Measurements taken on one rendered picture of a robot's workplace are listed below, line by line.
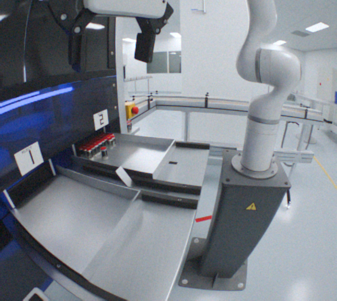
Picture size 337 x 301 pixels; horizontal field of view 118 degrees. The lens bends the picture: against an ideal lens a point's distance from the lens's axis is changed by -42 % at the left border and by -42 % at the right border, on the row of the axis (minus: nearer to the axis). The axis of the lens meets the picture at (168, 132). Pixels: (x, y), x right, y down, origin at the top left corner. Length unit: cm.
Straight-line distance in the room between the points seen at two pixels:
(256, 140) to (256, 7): 42
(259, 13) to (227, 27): 155
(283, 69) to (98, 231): 62
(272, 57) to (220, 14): 164
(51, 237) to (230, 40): 210
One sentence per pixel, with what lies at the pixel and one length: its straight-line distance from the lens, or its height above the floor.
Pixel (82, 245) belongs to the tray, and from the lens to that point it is 39.
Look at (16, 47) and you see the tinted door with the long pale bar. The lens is 48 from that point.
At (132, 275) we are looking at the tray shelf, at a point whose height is 88.
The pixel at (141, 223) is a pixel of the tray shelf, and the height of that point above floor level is 88.
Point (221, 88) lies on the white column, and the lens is 202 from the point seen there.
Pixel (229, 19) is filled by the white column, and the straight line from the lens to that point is 212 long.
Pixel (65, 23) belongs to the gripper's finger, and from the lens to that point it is 18.
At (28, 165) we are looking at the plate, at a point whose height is 101.
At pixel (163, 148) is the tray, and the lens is 70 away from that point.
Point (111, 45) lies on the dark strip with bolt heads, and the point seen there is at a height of 131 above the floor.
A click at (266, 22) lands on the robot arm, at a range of 55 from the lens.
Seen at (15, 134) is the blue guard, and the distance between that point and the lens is 46.
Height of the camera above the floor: 119
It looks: 21 degrees down
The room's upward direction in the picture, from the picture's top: 1 degrees counter-clockwise
